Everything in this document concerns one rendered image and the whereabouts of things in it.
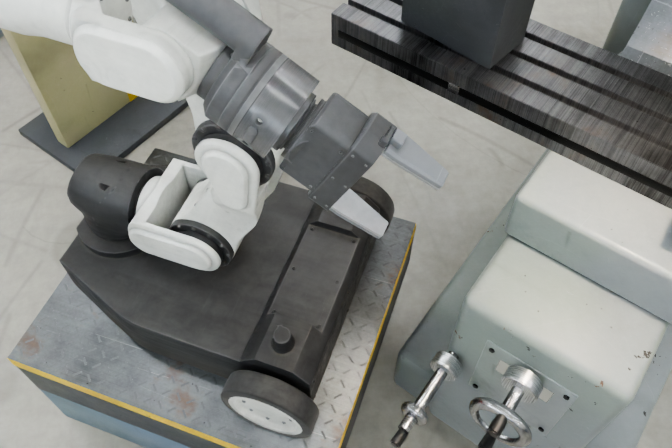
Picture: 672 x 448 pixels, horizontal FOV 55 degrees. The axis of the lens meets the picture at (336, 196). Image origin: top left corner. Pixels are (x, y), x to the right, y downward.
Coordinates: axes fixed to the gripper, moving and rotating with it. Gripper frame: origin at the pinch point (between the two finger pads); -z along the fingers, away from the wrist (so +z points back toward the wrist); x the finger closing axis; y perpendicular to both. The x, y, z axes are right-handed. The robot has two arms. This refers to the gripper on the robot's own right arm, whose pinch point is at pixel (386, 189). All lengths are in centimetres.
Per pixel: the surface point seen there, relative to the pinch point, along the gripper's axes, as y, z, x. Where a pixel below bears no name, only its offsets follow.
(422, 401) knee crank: 18, -41, -63
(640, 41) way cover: 90, -38, -16
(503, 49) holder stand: 68, -13, -23
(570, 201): 47, -37, -25
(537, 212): 44, -33, -29
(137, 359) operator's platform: 10, 8, -107
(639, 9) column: 105, -37, -17
